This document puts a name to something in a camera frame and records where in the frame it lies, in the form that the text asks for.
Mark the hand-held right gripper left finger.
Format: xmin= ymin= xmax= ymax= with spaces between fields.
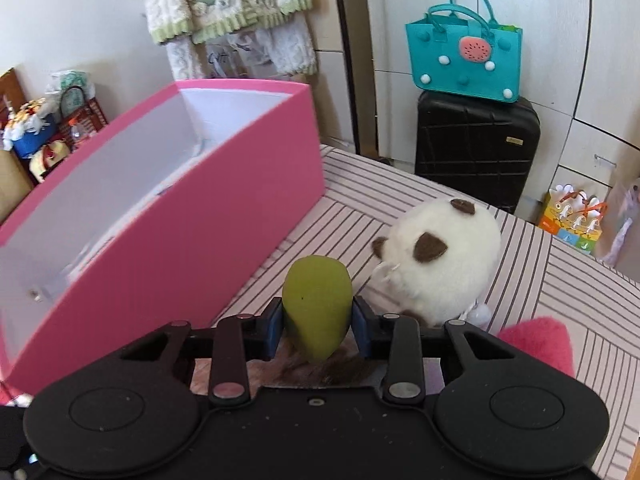
xmin=120 ymin=297 xmax=286 ymax=409

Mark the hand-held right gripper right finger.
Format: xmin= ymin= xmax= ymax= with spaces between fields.
xmin=350 ymin=295 xmax=507 ymax=404

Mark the green plush toy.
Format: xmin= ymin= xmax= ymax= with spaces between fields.
xmin=281 ymin=255 xmax=353 ymax=364

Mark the pink storage box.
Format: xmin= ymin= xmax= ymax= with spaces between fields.
xmin=0 ymin=79 xmax=327 ymax=396

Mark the white plush cat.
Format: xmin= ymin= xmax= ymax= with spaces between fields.
xmin=272 ymin=199 xmax=502 ymax=391

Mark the pink plush toy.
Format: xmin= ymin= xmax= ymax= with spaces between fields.
xmin=497 ymin=316 xmax=576 ymax=377

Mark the black suitcase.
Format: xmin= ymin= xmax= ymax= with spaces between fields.
xmin=414 ymin=91 xmax=542 ymax=216

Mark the colourful paper gift bag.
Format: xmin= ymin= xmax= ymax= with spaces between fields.
xmin=537 ymin=185 xmax=608 ymax=256

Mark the teal felt tote bag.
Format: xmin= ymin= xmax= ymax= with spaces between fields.
xmin=405 ymin=0 xmax=522 ymax=104

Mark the yellow and red toy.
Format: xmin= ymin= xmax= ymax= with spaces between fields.
xmin=29 ymin=141 xmax=69 ymax=182

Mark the clear plastic bag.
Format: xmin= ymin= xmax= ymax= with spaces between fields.
xmin=597 ymin=177 xmax=640 ymax=267

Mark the dark woven basket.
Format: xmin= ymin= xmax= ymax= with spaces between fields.
xmin=60 ymin=85 xmax=109 ymax=147

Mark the wooden cabinet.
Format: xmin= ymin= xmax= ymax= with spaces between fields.
xmin=0 ymin=69 xmax=35 ymax=226

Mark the white and green packet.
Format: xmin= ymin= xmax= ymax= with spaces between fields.
xmin=46 ymin=69 xmax=96 ymax=97

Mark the white wardrobe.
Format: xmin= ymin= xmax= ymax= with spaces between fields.
xmin=360 ymin=0 xmax=640 ymax=271

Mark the white and green fleece robe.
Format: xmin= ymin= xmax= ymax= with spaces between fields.
xmin=142 ymin=0 xmax=319 ymax=81

